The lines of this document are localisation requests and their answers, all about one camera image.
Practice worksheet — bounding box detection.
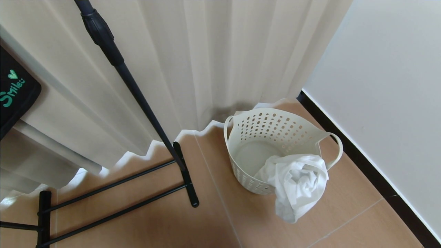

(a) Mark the white garment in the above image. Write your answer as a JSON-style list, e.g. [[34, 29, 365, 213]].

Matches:
[[253, 154, 329, 224]]

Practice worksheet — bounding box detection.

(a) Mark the black garment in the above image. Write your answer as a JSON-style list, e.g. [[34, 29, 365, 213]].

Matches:
[[0, 45, 42, 140]]

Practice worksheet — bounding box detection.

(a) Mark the white laundry basket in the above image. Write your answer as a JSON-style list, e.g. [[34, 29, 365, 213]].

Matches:
[[223, 108, 344, 195]]

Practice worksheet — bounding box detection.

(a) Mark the black clothes rack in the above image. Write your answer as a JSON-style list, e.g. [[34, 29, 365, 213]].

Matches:
[[0, 0, 199, 248]]

